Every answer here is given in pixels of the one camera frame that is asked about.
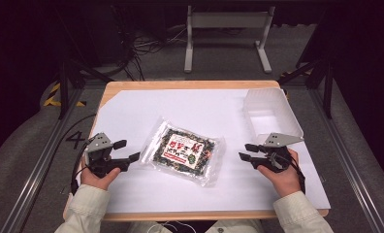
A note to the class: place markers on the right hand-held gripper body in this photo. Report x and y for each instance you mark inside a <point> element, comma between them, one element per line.
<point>275,152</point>

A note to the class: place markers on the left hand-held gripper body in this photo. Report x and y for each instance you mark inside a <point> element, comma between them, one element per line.
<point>98,152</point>

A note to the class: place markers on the translucent plastic container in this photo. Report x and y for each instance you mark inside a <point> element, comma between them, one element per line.
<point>271,111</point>

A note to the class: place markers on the clear bag of dark snacks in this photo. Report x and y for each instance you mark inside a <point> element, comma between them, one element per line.
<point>182,151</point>

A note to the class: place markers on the person's left hand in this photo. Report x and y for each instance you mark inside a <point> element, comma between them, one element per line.
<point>98,178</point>

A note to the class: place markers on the person's right hand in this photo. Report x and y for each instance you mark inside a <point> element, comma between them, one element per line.
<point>282,178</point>

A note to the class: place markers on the white paper sheet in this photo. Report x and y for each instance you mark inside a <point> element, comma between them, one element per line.
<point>193,129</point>

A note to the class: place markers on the yellow black hazard tape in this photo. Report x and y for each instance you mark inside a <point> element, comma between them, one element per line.
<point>59,95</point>

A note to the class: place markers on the white metal stand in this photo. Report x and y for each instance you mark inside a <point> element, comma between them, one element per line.
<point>227,32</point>

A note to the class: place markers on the aluminium rail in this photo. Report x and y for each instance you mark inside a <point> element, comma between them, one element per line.
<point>39,161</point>
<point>348,161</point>

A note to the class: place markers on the black metal frame stand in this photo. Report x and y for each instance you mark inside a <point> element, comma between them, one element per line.
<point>72,74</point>
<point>316,74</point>

